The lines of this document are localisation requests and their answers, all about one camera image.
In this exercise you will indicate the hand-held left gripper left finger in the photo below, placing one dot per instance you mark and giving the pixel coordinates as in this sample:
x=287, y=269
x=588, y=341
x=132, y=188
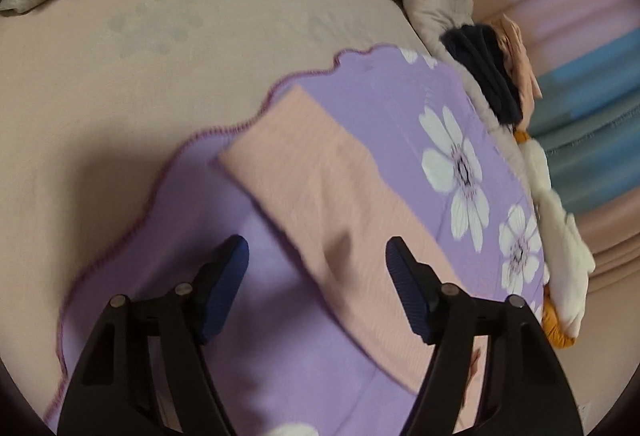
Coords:
x=226, y=291

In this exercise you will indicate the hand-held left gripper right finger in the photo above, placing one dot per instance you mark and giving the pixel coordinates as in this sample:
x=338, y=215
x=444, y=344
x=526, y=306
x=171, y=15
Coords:
x=406, y=288

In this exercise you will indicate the pink striped garment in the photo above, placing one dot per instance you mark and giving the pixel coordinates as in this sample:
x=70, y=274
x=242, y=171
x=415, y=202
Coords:
x=320, y=176

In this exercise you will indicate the white and orange plush toy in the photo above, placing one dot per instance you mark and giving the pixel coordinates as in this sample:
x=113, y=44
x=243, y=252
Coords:
x=560, y=241

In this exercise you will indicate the purple floral blanket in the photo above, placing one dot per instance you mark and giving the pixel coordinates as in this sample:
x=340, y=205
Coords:
x=390, y=106

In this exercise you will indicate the beige bed sheet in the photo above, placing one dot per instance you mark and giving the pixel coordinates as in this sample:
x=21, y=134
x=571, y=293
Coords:
x=150, y=91

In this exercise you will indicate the navy folded cloth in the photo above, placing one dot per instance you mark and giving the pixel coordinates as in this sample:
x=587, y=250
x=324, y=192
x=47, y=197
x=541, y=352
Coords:
x=485, y=61

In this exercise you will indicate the peach folded cloth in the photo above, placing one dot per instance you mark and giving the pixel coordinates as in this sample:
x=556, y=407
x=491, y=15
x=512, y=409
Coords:
x=522, y=66

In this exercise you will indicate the blue curtain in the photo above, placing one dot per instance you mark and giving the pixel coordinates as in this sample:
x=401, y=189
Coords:
x=590, y=116

